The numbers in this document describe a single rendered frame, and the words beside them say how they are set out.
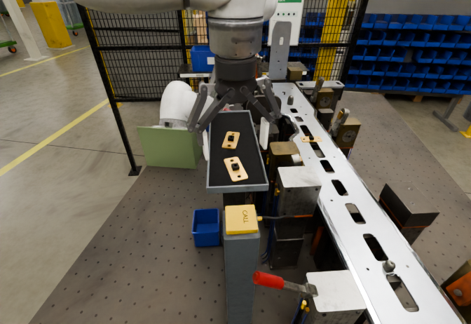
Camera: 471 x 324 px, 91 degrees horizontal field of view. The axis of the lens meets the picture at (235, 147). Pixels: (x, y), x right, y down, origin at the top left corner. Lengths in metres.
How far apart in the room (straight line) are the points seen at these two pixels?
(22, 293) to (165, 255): 1.25
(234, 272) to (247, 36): 0.47
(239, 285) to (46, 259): 1.71
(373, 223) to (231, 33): 0.60
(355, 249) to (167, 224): 0.71
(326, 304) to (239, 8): 0.51
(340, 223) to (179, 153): 0.84
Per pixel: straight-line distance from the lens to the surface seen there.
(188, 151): 1.22
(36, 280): 2.10
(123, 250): 1.06
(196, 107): 0.45
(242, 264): 0.55
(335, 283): 0.55
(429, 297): 0.70
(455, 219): 1.41
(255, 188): 0.53
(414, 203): 0.83
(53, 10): 8.39
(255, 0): 0.39
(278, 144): 0.80
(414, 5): 3.43
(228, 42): 0.40
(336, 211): 0.74
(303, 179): 0.64
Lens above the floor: 1.53
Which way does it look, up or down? 36 degrees down
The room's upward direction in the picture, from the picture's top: straight up
